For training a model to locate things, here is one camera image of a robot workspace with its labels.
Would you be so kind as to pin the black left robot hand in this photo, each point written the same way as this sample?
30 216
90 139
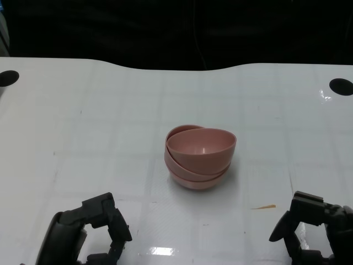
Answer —
63 234

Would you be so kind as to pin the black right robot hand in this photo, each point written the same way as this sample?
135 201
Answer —
339 232

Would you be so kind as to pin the pink plastic bowl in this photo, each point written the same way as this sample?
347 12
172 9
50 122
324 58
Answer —
198 185
201 145
169 160

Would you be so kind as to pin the small wooden stick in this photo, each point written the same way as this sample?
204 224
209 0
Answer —
264 207

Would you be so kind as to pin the black table grommet hole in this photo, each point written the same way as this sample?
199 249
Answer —
342 87
8 78

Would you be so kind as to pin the black backdrop cloth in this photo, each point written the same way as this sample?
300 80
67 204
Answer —
138 30

